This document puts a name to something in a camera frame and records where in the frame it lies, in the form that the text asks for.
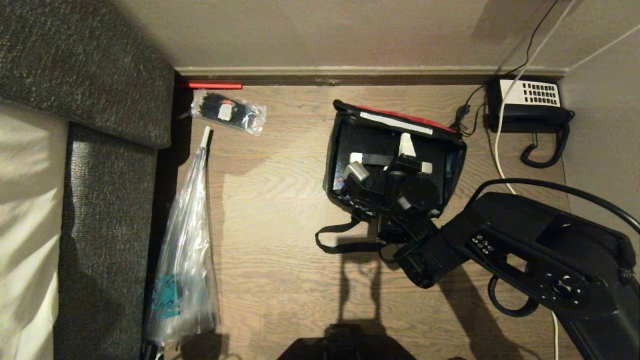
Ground plastic pack black cable ties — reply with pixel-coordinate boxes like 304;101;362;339
189;89;268;137

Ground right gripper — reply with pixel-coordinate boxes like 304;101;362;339
350;133;434;192

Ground thin black cable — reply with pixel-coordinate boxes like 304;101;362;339
449;0;561;137

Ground red bag lid flap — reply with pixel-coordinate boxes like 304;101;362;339
345;102;460;136

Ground wooden skirting board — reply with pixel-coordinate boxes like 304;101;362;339
174;66;570;87

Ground thin white cable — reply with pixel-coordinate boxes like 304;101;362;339
570;24;640;71

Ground white bed sheet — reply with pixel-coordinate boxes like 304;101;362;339
0;99;71;360

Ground grey fabric sofa side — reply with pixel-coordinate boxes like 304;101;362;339
52;122;162;360

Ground grey fabric cushion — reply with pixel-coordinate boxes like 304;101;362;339
0;0;177;151

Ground black desk telephone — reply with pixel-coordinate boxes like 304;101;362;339
486;78;576;169

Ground long clear plastic bag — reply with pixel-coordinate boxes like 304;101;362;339
144;126;222;348

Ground black coiled cable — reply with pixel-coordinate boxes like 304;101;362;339
487;274;542;318

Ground open black bag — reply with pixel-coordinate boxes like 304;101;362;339
315;99;469;256

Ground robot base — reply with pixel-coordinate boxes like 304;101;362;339
276;323;417;360

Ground red stick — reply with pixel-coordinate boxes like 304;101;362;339
175;82;244;90

